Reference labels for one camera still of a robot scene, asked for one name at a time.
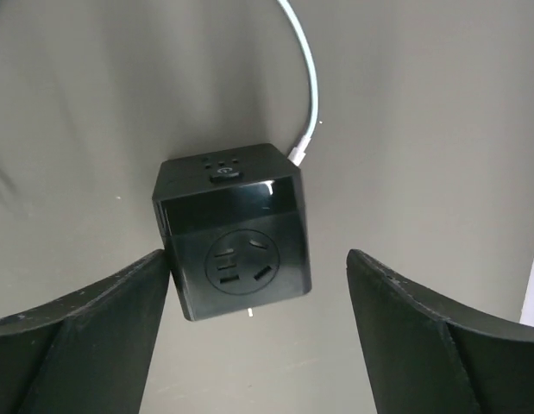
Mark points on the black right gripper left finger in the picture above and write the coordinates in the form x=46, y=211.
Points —
x=88, y=351

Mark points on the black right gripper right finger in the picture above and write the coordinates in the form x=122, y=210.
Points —
x=427, y=353

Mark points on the black cube power adapter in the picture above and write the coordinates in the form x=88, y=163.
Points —
x=233, y=226

